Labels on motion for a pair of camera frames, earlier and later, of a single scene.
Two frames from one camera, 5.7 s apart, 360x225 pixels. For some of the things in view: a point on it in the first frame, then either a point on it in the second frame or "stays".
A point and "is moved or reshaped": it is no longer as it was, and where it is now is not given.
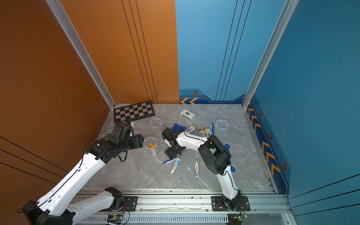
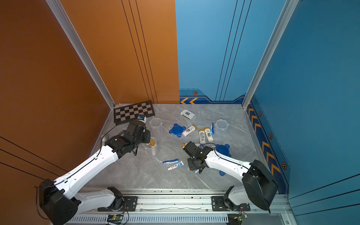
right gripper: x=170 y=153 -> x=191 y=168
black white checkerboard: x=134 y=111 stays
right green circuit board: x=236 y=218 stays
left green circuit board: x=115 y=219 stays
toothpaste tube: x=176 y=165 is moved or reshaped
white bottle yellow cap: x=191 y=129 stays
